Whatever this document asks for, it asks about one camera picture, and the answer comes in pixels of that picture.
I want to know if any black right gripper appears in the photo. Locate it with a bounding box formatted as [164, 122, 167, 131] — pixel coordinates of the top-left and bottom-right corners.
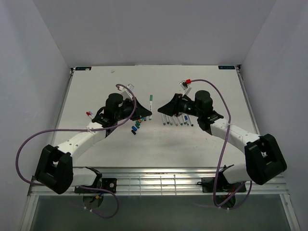
[158, 93, 202, 117]

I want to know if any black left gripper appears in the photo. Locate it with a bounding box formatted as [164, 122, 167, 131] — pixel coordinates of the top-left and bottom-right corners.
[115, 97, 151, 121]

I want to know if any mint capped white marker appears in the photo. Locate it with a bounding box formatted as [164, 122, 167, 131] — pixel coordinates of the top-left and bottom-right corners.
[168, 116, 173, 126]

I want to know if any grey white marker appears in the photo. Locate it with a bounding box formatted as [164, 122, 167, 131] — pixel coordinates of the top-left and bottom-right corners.
[162, 114, 166, 126]

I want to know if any orange capped white marker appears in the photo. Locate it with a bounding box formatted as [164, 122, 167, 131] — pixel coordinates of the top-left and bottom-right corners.
[173, 116, 179, 126]

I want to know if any teal capped white marker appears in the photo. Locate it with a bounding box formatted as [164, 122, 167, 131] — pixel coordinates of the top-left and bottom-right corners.
[177, 116, 183, 126]

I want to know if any blue capped whiteboard marker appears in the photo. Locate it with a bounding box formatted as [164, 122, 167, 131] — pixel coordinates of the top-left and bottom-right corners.
[184, 115, 190, 126]

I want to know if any green capped white marker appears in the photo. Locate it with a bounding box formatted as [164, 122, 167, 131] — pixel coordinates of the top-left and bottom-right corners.
[149, 94, 153, 120]

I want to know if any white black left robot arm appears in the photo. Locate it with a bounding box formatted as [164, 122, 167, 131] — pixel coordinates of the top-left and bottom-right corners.
[34, 93, 152, 194]

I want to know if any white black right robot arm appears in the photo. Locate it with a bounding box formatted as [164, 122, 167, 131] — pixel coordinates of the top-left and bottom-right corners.
[158, 90, 287, 191]

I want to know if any blue label sticker right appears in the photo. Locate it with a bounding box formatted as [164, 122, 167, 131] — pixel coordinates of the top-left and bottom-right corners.
[218, 65, 235, 70]

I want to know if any blue label sticker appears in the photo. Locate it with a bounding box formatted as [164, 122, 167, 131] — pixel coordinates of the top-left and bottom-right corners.
[218, 65, 235, 70]
[75, 66, 92, 71]

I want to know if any blue label sticker left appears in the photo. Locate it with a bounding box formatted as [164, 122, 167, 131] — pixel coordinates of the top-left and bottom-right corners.
[75, 66, 92, 71]

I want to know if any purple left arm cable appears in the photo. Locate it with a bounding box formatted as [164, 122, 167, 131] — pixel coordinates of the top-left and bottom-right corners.
[15, 83, 138, 219]

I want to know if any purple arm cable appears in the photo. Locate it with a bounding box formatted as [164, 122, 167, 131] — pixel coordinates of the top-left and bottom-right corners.
[15, 83, 138, 219]
[186, 78, 253, 210]

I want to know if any aluminium frame rail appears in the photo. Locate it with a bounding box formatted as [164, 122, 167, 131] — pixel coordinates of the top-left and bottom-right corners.
[28, 167, 289, 196]

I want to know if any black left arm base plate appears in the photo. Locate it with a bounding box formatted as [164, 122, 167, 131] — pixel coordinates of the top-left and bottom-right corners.
[74, 178, 117, 194]

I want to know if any right aluminium side rail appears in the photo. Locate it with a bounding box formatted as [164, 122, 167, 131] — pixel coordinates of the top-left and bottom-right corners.
[235, 64, 274, 173]

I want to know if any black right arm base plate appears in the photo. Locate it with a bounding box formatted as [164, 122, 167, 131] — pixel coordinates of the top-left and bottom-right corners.
[197, 177, 241, 193]

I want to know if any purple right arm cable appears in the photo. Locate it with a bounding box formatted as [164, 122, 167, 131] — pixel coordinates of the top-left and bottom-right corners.
[186, 78, 253, 210]

